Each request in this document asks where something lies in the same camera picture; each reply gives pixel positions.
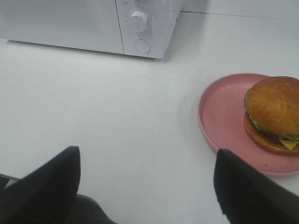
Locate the white microwave oven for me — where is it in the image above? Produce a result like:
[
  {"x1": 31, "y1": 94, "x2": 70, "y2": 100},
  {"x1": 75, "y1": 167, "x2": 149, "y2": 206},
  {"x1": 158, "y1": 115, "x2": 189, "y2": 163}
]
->
[{"x1": 0, "y1": 0, "x2": 181, "y2": 59}]

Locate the lower white timer knob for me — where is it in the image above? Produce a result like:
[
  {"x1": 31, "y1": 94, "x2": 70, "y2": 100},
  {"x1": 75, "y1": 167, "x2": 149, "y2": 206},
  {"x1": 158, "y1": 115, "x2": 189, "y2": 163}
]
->
[{"x1": 129, "y1": 11, "x2": 149, "y2": 33}]

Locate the white microwave door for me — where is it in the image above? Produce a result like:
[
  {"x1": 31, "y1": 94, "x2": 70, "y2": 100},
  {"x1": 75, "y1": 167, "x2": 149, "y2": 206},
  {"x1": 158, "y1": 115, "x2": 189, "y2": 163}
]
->
[{"x1": 0, "y1": 0, "x2": 124, "y2": 54}]

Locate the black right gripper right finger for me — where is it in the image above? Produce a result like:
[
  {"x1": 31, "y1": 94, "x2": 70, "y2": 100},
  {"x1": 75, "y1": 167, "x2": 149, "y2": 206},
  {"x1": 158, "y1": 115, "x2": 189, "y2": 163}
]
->
[{"x1": 214, "y1": 149, "x2": 299, "y2": 224}]

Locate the round white door button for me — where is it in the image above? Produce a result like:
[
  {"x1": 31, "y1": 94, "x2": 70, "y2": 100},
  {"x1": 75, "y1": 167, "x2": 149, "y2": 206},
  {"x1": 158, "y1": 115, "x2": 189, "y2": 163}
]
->
[{"x1": 135, "y1": 39, "x2": 150, "y2": 53}]

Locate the pink round plate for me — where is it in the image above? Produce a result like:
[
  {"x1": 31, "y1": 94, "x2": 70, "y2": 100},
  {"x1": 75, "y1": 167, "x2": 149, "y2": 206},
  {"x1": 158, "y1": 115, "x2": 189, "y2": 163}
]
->
[{"x1": 198, "y1": 73, "x2": 299, "y2": 175}]

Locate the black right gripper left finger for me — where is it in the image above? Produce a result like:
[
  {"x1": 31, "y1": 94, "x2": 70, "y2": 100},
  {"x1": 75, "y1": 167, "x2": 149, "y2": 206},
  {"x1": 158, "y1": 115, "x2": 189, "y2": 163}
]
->
[{"x1": 0, "y1": 146, "x2": 80, "y2": 224}]

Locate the burger with lettuce and cheese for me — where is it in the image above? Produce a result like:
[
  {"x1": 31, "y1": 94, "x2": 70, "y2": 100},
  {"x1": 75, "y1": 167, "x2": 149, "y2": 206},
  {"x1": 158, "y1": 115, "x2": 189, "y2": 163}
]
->
[{"x1": 243, "y1": 76, "x2": 299, "y2": 156}]

